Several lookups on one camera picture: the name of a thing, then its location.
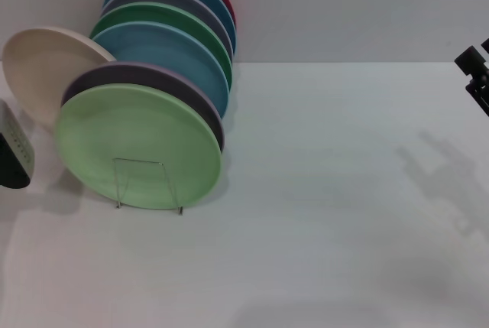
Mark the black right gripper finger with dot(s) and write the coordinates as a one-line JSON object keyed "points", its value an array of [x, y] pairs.
{"points": [[486, 45], [473, 62]]}

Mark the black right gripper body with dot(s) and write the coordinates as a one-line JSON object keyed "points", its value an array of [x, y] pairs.
{"points": [[482, 93]]}

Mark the light green plate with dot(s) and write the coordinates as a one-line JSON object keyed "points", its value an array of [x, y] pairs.
{"points": [[137, 133]]}

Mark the light blue plate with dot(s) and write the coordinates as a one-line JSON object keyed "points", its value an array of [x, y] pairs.
{"points": [[172, 52]]}

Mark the dark green plate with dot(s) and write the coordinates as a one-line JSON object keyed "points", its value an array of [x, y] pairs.
{"points": [[153, 12]]}

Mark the purple plate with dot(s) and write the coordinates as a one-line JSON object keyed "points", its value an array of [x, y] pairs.
{"points": [[137, 73]]}

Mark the beige plate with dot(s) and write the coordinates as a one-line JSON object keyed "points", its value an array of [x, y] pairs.
{"points": [[38, 72]]}

